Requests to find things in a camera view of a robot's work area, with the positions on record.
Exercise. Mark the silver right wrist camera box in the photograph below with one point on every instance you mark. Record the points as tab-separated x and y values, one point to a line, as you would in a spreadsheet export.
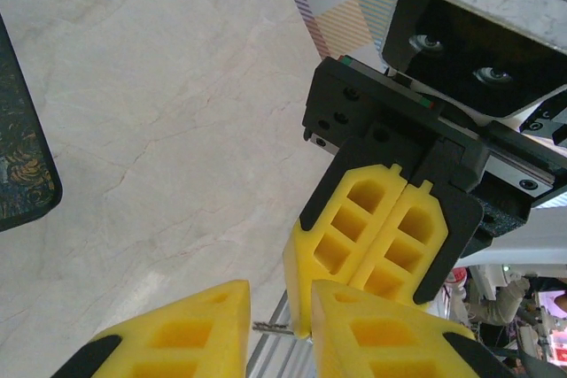
465	41

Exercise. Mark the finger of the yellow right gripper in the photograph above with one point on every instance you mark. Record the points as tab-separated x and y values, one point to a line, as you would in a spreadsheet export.
447	227
323	263

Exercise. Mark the starry night print tin box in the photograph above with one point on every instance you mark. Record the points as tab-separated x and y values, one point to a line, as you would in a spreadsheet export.
22	152

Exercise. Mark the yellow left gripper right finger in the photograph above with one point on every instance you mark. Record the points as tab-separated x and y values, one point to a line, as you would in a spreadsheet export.
381	342

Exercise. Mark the person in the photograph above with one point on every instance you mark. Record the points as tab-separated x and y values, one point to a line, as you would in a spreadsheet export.
500	303

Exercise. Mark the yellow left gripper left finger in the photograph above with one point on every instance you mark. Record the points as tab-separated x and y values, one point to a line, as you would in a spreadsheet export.
186	338

